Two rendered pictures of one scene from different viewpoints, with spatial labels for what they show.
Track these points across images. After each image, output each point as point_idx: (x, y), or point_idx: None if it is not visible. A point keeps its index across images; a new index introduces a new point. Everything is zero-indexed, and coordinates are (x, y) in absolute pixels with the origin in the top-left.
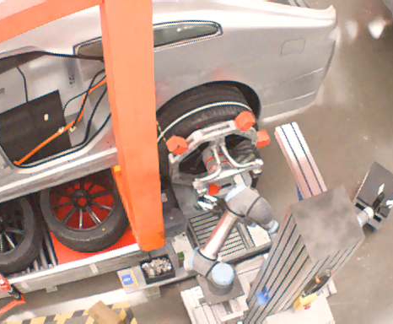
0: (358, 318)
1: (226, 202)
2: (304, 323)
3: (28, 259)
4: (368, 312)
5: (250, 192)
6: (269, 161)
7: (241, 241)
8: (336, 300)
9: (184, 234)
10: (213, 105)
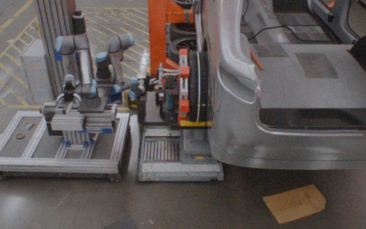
0: (29, 215)
1: (147, 80)
2: (35, 47)
3: (172, 59)
4: (26, 225)
5: (123, 36)
6: (210, 199)
7: (151, 159)
8: (62, 204)
9: (171, 135)
10: (198, 56)
